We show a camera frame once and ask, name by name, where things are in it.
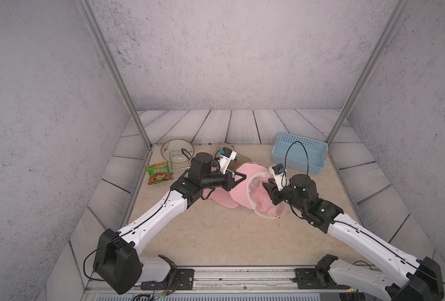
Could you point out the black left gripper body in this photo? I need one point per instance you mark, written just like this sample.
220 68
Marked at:
214 179

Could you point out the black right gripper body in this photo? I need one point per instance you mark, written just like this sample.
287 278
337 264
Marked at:
287 195

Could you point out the pink baseball cap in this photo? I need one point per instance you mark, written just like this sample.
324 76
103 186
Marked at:
222 197
252 195

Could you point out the beige baseball cap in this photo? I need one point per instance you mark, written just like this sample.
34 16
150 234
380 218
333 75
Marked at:
241 159

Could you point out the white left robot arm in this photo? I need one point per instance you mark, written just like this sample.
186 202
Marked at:
117 257

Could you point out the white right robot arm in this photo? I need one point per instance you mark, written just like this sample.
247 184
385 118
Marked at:
399 275

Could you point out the green glass plate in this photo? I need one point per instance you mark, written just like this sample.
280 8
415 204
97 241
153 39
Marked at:
175 144

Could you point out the light blue perforated basket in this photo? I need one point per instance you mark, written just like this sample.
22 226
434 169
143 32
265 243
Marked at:
300 153

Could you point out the green snack packet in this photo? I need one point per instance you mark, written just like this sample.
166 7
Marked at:
158 173

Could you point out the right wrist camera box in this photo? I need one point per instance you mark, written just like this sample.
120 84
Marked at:
278 173

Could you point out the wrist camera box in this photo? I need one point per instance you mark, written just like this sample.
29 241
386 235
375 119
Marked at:
226 155
278 173

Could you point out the metal wire plate stand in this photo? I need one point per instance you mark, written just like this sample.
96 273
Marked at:
180 159

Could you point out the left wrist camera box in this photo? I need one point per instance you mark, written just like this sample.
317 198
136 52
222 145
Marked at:
226 155

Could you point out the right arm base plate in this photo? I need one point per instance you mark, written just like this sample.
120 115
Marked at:
310 278

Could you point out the aluminium front rail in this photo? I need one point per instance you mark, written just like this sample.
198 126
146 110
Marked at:
232 283

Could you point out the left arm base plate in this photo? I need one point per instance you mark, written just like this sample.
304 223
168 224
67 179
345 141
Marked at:
179 279

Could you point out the left aluminium frame post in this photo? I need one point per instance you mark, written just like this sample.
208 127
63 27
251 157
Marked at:
101 43

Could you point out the aluminium frame post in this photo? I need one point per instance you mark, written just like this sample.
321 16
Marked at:
101 43
388 31

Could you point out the right aluminium frame post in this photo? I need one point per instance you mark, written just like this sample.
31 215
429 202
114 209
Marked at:
388 31

